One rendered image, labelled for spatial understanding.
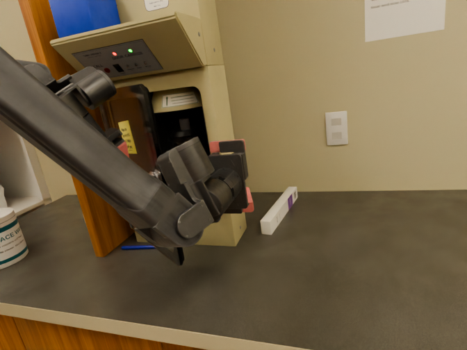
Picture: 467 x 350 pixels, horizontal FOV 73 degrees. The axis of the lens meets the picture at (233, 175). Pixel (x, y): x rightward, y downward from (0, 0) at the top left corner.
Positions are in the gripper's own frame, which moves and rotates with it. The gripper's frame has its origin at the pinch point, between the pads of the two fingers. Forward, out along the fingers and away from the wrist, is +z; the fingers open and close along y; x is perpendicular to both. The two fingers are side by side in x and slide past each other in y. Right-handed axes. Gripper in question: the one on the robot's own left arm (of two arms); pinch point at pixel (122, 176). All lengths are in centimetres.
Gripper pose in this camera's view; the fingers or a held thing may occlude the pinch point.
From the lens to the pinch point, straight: 73.3
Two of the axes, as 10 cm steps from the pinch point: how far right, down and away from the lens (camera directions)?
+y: -6.7, 6.5, -3.7
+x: 5.9, 1.5, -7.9
